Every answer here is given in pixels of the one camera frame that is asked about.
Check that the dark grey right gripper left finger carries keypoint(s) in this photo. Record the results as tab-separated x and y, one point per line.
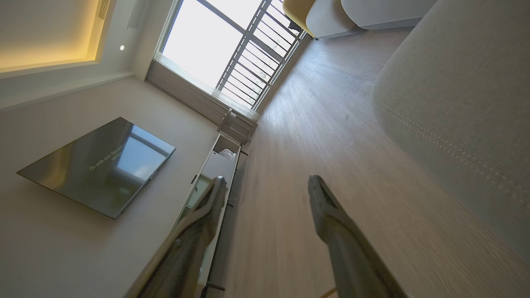
194	244

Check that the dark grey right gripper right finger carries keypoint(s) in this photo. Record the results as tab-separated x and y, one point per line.
348	256

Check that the grey fabric sofa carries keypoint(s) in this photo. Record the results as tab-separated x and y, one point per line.
463	103

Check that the white low TV cabinet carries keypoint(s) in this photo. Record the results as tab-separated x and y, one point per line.
218	166

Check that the white crumpled item in cabinet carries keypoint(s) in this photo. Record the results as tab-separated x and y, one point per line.
227	153

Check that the black flat screen television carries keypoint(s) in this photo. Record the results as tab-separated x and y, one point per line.
99	169

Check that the white slatted rack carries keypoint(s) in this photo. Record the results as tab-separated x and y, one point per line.
237	126

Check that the white pleated window curtain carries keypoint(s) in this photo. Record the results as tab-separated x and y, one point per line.
186	91

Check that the grey window railing bars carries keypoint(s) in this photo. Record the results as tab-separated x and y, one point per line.
258	62

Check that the large bright window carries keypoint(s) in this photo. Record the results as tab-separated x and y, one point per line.
203	41

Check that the grey rounded ottoman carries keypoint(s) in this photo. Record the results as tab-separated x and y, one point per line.
329	20

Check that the yellow chair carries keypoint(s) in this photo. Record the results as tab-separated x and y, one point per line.
296	10

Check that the ceiling air vent grille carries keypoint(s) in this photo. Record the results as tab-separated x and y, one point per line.
104	8

